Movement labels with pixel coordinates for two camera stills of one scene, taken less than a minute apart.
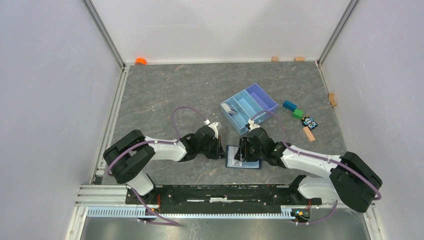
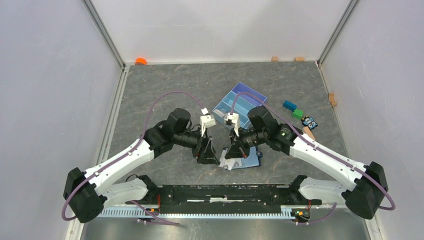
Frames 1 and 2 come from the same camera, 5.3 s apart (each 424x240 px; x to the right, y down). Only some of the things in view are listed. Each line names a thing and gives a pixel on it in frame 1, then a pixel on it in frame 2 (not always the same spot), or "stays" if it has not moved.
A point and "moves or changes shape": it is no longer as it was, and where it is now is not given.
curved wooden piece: [331, 98] stays
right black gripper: [242, 154] to [235, 150]
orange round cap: [140, 61] stays
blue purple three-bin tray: [247, 108] moves or changes shape
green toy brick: [297, 114] stays
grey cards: [226, 108] to [218, 112]
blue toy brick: [289, 105] stays
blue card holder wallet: [231, 151] moves or changes shape
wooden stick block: [309, 134] stays
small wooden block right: [299, 59] stays
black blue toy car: [309, 122] stays
